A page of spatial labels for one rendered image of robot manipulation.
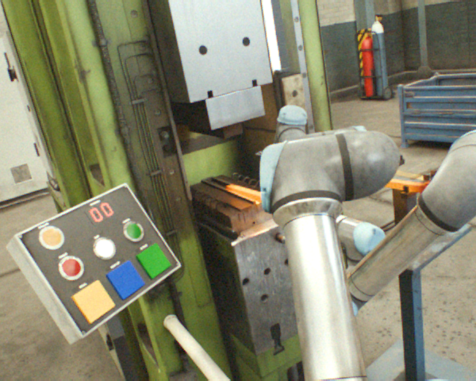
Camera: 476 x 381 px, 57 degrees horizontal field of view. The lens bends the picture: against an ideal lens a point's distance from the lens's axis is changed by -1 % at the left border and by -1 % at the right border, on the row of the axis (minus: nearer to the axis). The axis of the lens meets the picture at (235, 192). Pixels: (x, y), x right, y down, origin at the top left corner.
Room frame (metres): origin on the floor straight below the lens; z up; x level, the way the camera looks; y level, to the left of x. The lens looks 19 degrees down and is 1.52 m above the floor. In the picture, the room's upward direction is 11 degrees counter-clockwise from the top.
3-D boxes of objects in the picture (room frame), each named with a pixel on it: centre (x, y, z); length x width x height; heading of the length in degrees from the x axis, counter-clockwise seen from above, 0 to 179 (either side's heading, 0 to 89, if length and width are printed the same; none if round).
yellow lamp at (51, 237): (0.98, 0.45, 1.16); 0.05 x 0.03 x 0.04; 116
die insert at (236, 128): (1.64, 0.03, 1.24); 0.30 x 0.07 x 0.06; 26
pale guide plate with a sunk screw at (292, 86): (1.66, -0.28, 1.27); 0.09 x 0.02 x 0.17; 116
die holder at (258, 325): (1.63, -0.01, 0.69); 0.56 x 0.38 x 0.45; 26
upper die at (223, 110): (1.60, 0.04, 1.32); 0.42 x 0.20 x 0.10; 26
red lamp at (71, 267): (0.96, 0.41, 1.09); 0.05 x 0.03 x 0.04; 116
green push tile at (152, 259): (1.08, 0.25, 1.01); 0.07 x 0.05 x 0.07; 141
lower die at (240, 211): (1.60, 0.04, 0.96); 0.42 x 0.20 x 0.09; 26
